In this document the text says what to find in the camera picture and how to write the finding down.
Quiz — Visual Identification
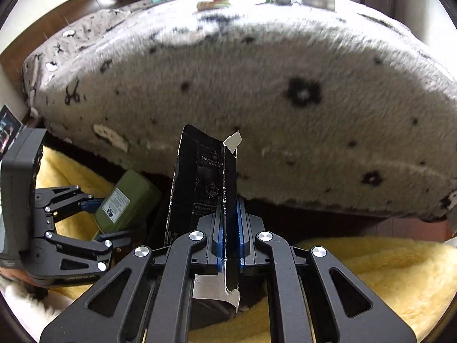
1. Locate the grey flat box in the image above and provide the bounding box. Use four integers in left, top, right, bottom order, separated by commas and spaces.
300, 0, 336, 10

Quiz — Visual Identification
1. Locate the flat snack packet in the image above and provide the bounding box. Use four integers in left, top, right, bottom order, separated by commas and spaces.
197, 0, 233, 11

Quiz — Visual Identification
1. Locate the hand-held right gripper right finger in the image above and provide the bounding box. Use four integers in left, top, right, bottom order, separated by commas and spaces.
235, 199, 418, 343

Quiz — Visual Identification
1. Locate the black paper carton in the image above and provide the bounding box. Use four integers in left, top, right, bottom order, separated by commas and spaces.
163, 124, 244, 329

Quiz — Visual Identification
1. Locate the wooden headboard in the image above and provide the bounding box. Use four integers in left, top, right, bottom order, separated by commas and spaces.
0, 0, 148, 88

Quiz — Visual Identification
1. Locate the green box with label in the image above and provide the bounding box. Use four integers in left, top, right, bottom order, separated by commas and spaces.
93, 169, 162, 237

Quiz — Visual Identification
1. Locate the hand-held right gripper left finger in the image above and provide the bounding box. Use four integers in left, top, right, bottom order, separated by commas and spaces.
39, 203, 227, 343

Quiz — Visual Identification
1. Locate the yellow fluffy rug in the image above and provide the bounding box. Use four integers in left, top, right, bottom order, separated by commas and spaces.
36, 147, 457, 343

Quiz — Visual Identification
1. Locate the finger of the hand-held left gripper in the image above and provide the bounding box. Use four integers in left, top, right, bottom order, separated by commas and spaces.
34, 185, 108, 219
43, 231, 133, 272

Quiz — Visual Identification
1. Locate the grey printed blanket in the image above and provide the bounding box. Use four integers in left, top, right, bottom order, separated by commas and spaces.
21, 0, 457, 223

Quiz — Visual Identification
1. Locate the white fluffy rug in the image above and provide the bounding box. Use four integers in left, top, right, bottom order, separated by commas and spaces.
0, 278, 49, 331

